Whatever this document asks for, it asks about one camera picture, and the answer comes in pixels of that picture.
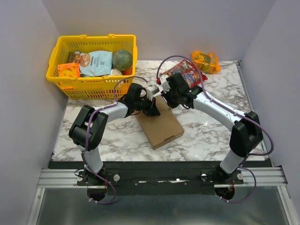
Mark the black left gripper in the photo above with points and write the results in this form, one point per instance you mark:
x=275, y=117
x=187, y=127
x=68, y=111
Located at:
x=152, y=109

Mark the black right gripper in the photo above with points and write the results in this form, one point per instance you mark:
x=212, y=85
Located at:
x=168, y=94

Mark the brown cardboard express box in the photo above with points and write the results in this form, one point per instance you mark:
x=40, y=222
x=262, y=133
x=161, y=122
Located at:
x=160, y=130

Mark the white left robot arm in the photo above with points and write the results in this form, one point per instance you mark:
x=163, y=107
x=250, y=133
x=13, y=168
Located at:
x=88, y=128

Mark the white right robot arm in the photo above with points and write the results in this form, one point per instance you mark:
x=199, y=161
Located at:
x=244, y=127

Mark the orange snack box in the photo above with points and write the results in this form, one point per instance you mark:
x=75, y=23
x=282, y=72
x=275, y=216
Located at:
x=70, y=70

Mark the red snack bag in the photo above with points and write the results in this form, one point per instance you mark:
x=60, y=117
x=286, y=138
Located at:
x=188, y=72

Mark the orange round fruit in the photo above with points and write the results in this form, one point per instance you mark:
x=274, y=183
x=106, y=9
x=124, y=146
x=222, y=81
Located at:
x=128, y=71

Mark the orange yellow snack bag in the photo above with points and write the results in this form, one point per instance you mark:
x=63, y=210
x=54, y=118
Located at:
x=206, y=62

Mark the beige round bun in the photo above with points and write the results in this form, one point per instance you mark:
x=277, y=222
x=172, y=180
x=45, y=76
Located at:
x=115, y=71

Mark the green round melon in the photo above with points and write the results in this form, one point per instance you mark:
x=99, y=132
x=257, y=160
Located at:
x=122, y=60

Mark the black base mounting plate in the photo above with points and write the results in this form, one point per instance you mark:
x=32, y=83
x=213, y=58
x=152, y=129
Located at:
x=157, y=178

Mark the light blue chips bag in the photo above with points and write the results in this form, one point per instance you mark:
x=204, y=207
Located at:
x=94, y=64

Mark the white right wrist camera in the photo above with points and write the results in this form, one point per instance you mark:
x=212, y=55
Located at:
x=164, y=86

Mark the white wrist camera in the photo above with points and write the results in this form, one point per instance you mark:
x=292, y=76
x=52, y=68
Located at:
x=164, y=86
x=153, y=91

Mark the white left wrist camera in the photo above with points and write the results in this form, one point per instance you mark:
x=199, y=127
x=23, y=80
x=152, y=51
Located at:
x=153, y=91

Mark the aluminium rail frame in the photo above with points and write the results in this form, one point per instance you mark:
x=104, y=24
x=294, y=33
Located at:
x=63, y=202

